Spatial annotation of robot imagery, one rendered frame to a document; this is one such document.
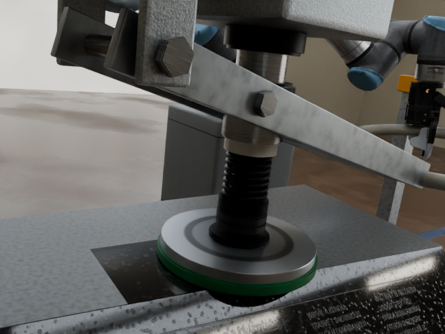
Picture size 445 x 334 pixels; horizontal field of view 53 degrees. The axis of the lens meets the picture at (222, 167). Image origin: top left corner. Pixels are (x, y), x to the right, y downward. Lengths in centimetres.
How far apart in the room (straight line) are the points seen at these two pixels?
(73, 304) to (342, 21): 40
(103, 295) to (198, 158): 125
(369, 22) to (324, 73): 737
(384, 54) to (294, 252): 82
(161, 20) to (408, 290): 54
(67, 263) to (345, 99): 798
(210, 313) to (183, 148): 133
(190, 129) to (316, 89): 615
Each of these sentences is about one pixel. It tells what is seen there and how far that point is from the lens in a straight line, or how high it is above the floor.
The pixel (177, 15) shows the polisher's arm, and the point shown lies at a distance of 38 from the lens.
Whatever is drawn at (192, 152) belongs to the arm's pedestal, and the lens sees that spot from 176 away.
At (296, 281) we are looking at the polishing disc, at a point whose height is 84.
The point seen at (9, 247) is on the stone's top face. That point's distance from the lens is 63.
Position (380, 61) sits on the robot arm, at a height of 111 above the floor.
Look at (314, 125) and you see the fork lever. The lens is 57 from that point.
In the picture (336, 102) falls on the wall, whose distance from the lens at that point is 826.
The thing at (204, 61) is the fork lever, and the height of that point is 108.
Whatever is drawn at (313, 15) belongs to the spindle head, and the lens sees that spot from 46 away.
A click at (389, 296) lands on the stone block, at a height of 78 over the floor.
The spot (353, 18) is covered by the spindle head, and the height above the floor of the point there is 114.
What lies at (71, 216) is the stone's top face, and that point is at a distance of 72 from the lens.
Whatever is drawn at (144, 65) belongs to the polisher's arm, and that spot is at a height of 107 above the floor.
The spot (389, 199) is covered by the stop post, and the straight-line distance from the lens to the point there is 249.
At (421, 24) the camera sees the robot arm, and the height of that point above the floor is 122.
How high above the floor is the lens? 109
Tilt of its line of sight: 15 degrees down
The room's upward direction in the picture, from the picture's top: 7 degrees clockwise
